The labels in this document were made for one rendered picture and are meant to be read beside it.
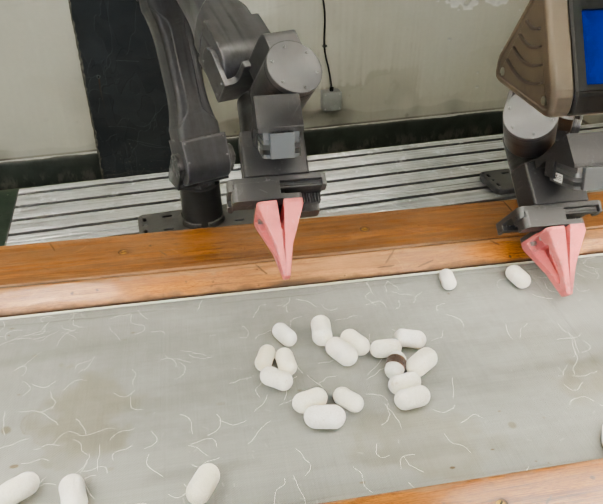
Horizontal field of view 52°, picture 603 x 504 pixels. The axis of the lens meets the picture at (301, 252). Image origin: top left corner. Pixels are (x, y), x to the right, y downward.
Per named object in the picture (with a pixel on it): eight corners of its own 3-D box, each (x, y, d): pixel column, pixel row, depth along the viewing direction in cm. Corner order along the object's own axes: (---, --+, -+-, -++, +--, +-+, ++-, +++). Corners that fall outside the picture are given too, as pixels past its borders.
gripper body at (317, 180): (328, 188, 63) (318, 122, 65) (228, 196, 62) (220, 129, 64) (319, 209, 69) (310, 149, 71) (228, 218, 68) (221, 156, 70)
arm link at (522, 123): (570, 146, 64) (599, 41, 65) (486, 131, 67) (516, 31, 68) (562, 182, 75) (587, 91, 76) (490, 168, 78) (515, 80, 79)
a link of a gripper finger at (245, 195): (314, 267, 60) (300, 178, 63) (240, 275, 59) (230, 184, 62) (305, 283, 67) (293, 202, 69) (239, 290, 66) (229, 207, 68)
